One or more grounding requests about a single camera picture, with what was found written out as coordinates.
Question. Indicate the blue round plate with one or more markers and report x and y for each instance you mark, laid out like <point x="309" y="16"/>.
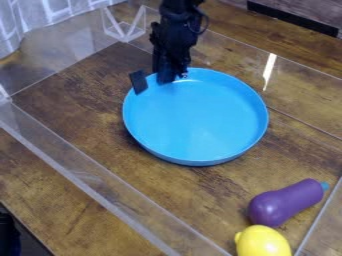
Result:
<point x="198" y="121"/>

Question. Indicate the white patterned curtain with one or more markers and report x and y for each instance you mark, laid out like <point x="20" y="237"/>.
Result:
<point x="25" y="15"/>

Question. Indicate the yellow toy lemon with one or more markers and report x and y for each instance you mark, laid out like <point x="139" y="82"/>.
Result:
<point x="259" y="240"/>

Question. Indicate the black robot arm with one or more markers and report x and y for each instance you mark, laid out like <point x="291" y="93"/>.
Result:
<point x="180" y="5"/>

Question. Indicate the small black tab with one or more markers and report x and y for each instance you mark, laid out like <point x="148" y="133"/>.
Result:
<point x="138" y="81"/>

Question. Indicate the clear acrylic enclosure wall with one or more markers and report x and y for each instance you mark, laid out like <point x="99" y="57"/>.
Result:
<point x="91" y="193"/>

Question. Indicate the purple toy eggplant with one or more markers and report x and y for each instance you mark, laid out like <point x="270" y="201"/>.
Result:
<point x="273" y="207"/>

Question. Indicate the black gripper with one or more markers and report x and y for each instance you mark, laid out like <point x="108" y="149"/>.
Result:
<point x="172" y="37"/>

